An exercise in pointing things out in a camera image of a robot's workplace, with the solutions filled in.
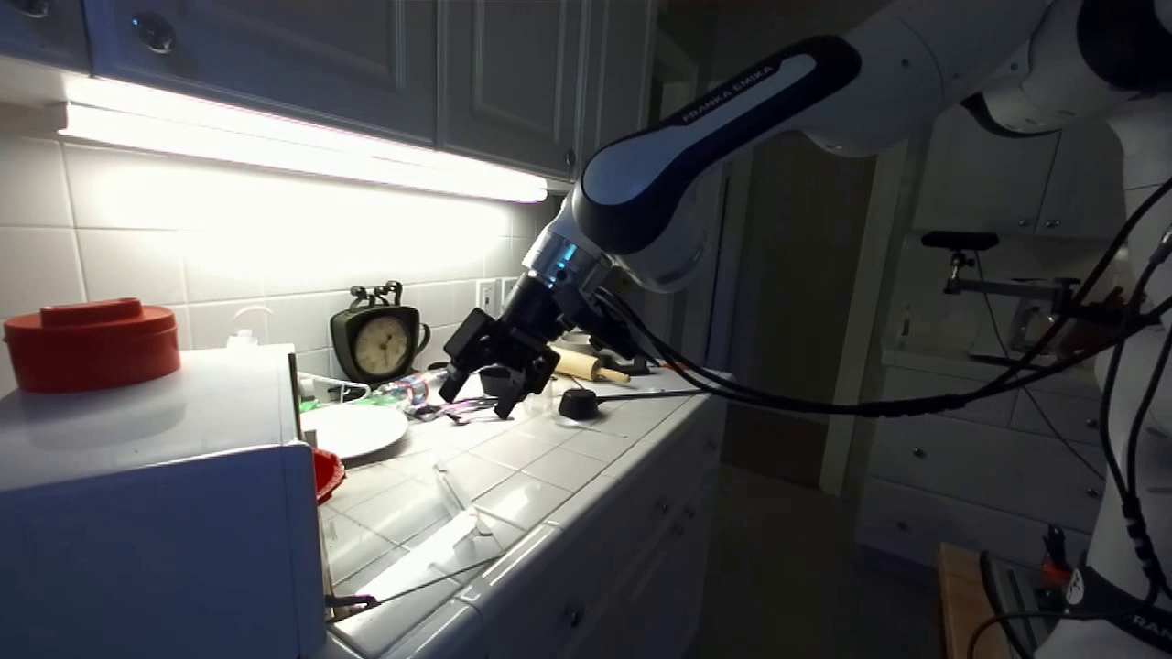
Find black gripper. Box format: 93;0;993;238
436;276;579;425

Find orange cup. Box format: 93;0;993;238
311;446;351;507

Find white toaster oven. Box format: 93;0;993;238
0;346;329;659

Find wooden rolling pin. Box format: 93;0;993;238
546;339;635;387

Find black table clock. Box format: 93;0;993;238
327;277;436;387

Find white base cabinet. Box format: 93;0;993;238
399;399;725;659

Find under-cabinet light strip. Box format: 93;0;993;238
56;70;555;209

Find round upper cabinet knob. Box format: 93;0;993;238
126;8;185;60

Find white background drawer unit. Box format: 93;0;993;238
854;346;1105;579

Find dark metal bar fixture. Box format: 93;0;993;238
917;227;1086;305

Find wooden robot platform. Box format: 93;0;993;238
936;540;1018;659

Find orange clamp knob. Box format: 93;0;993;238
1038;554;1079;595

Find black long-handled scoop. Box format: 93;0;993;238
558;385;712;425

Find upper wall cabinets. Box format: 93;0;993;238
0;0;665;175

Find white door frame post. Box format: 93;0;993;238
817;133;936;497

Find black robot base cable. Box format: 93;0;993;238
975;181;1172;659

